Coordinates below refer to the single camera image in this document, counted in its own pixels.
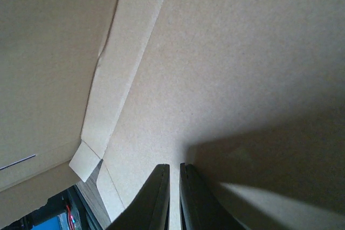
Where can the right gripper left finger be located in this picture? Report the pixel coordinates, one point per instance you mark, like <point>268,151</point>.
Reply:
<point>150,207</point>

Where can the cardboard box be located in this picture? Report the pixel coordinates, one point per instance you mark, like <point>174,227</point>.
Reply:
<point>251,92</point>

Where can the blue box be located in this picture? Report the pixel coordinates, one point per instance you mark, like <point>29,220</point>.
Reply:
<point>51,224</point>

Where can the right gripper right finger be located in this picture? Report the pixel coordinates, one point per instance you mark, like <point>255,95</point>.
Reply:
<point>199,208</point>

